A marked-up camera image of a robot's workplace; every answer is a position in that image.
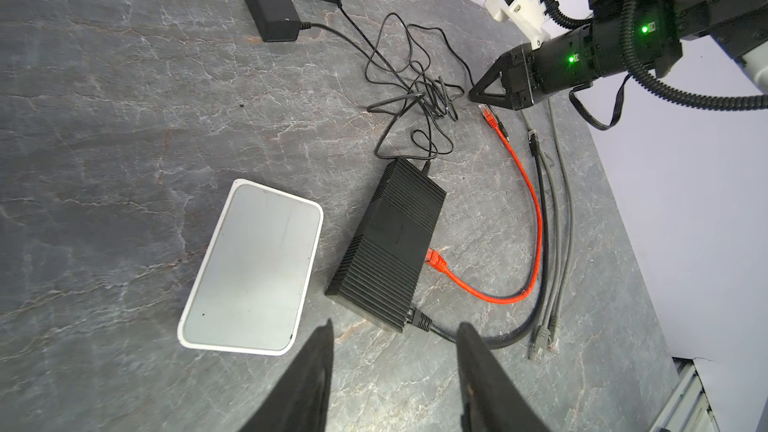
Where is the white network switch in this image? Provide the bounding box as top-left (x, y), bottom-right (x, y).
top-left (177, 179), bottom-right (324, 356)

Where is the black power adapter near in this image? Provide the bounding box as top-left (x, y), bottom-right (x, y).
top-left (245, 0), bottom-right (312, 43)

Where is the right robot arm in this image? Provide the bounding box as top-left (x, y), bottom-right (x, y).
top-left (468, 0), bottom-right (767, 130)

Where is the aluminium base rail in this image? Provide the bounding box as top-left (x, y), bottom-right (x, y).
top-left (649, 358), bottom-right (720, 432)

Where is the black power plug cable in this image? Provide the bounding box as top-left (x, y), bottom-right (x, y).
top-left (299, 20), bottom-right (457, 178)

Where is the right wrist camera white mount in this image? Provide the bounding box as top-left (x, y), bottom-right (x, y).
top-left (483, 0), bottom-right (550, 50)

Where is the black ribbed network switch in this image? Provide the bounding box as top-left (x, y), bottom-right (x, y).
top-left (325, 158), bottom-right (446, 333)

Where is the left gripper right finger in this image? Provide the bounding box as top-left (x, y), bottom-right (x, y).
top-left (455, 323), bottom-right (549, 431)

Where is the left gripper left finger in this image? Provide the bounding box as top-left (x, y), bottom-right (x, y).
top-left (240, 319), bottom-right (334, 431)

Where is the thin black adapter cable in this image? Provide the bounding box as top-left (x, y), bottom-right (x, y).
top-left (332, 0), bottom-right (511, 139)

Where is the black ethernet cable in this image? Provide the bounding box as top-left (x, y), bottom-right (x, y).
top-left (406, 131), bottom-right (552, 352)

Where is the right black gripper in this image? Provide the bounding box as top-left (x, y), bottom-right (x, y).
top-left (468, 44), bottom-right (540, 110)

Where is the red ethernet cable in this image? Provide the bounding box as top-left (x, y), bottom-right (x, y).
top-left (424, 104), bottom-right (545, 306)

